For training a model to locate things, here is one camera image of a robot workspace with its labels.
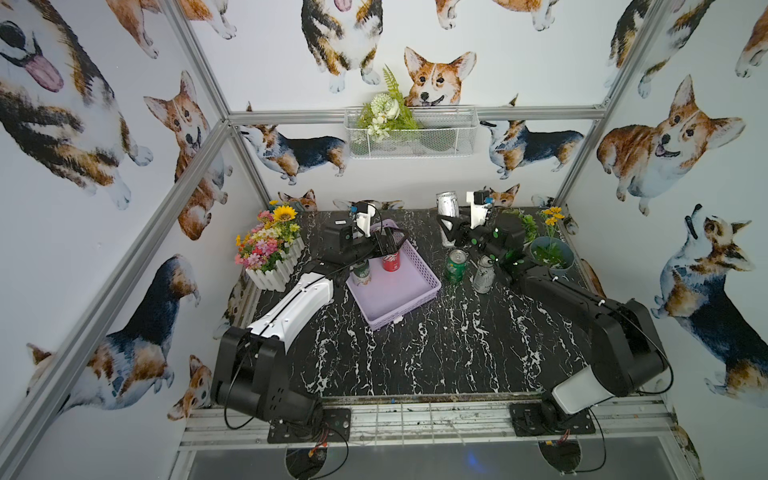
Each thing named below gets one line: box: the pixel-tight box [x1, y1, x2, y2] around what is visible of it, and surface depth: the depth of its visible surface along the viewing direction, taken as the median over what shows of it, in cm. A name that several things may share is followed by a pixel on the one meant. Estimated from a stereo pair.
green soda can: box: [444, 248, 467, 284], surface depth 97 cm
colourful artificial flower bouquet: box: [234, 200, 301, 272], surface depth 94 cm
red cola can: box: [382, 252, 401, 272], surface depth 103 cm
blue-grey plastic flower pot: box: [529, 236, 576, 276], surface depth 99 cm
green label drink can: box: [352, 259, 372, 286], surface depth 97 cm
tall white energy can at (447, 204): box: [436, 191, 460, 247], surface depth 79 cm
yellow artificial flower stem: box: [542, 206, 565, 238], surface depth 97 cm
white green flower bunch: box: [356, 63, 419, 143], surface depth 82 cm
